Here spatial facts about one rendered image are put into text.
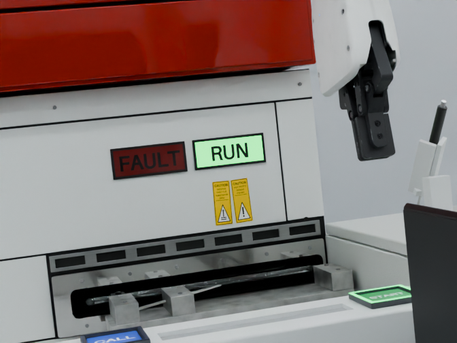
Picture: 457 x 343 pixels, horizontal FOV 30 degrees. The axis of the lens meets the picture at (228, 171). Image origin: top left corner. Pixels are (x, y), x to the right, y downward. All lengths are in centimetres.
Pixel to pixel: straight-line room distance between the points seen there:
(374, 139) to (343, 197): 224
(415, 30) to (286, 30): 184
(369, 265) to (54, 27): 58
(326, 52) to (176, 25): 52
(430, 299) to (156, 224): 76
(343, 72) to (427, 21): 240
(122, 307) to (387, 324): 52
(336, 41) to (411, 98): 234
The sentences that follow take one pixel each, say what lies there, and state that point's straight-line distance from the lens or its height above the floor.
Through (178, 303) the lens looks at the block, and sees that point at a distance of 123.
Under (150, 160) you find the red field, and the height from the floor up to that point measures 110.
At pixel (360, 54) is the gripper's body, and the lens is 77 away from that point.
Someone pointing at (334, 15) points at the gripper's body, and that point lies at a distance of 80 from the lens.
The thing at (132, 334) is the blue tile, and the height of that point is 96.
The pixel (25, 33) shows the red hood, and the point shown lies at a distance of 129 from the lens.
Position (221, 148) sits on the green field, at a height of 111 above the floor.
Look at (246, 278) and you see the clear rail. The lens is 137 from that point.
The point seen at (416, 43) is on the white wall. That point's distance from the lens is 316.
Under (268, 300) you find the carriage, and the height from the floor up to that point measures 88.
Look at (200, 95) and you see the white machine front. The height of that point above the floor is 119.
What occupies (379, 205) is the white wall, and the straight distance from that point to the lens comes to 308.
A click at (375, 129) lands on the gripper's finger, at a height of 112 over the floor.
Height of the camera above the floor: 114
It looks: 3 degrees down
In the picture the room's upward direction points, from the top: 6 degrees counter-clockwise
